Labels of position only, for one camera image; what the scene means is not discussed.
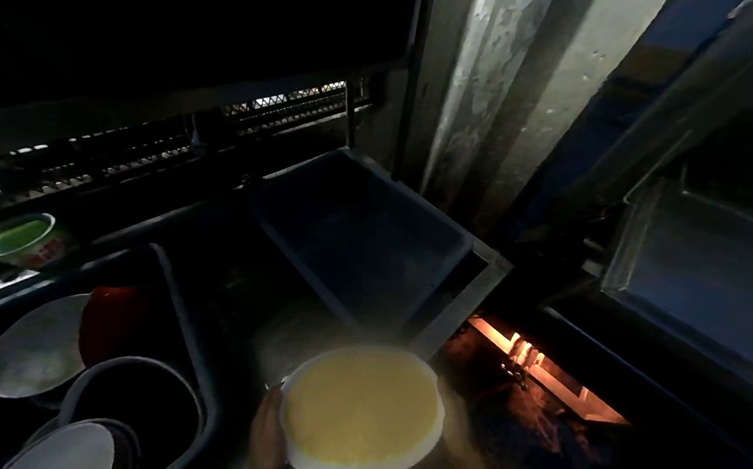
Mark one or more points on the person's right hand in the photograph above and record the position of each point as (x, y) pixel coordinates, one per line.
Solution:
(459, 433)

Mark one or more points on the person's left hand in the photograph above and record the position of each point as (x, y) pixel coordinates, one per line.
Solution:
(267, 433)

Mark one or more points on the person's right fingers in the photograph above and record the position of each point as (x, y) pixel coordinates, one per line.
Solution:
(456, 417)

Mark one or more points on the person's left fingers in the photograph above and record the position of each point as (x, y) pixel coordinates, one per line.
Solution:
(268, 420)

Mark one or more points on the round dark pot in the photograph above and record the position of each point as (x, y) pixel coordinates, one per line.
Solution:
(194, 400)

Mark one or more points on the yellow liquid batter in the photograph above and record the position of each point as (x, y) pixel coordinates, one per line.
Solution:
(362, 404)

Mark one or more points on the large dark rectangular basin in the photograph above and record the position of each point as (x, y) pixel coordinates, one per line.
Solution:
(184, 332)

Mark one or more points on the red container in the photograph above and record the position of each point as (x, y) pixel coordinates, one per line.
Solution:
(104, 325)

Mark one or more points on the dark blue rectangular tray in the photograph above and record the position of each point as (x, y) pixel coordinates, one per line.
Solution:
(370, 234)

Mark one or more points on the white oval dish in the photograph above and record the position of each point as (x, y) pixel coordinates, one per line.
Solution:
(38, 348)

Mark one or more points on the large rectangular metal tray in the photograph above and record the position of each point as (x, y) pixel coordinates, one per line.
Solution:
(708, 273)

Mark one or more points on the window with metal mesh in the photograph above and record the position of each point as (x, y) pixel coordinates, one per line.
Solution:
(155, 146)

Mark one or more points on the green plastic cup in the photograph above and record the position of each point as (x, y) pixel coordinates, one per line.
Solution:
(21, 241)

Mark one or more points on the glowing metal burner frame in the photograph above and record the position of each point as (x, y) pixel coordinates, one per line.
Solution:
(562, 384)

